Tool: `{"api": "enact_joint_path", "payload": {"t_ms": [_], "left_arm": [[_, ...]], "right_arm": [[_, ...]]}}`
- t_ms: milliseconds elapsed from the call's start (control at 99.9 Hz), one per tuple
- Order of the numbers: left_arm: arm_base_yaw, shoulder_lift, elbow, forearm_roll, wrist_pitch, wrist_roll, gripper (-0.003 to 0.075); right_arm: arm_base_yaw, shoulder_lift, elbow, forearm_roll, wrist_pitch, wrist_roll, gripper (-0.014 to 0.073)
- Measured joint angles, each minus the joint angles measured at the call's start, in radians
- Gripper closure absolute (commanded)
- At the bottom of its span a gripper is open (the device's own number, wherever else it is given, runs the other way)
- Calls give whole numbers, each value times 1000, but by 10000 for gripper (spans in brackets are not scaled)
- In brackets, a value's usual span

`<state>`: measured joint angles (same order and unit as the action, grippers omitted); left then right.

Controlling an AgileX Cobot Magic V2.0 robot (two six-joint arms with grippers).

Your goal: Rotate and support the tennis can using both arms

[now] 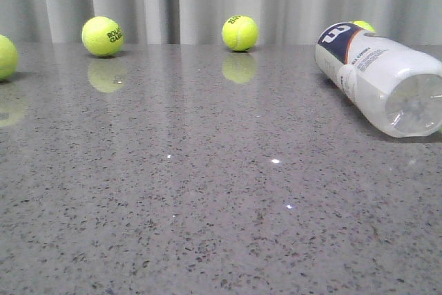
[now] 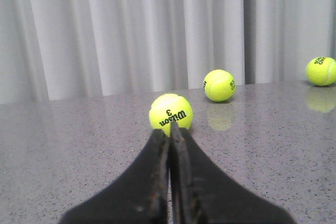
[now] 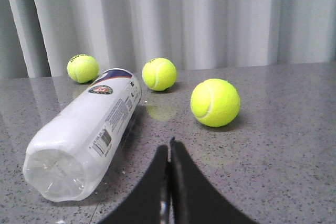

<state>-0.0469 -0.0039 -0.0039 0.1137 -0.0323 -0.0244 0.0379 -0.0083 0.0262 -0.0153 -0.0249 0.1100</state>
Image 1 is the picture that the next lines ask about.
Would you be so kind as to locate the right tennis ball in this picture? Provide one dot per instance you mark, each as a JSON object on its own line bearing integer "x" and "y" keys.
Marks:
{"x": 363, "y": 25}

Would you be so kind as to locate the Roland Garros tennis ball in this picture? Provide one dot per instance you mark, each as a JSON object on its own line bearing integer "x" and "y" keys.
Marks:
{"x": 102, "y": 36}

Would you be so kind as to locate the far left tennis ball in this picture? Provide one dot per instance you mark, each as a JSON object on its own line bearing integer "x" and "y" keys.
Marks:
{"x": 9, "y": 57}

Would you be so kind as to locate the middle tennis ball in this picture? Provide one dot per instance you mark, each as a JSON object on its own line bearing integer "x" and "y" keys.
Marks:
{"x": 240, "y": 33}

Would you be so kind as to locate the white blue tennis ball can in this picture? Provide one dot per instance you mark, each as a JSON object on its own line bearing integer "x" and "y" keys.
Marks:
{"x": 397, "y": 88}

